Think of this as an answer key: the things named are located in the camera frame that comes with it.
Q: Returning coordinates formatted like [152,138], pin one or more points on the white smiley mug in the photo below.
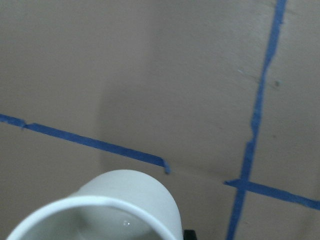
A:
[116,205]

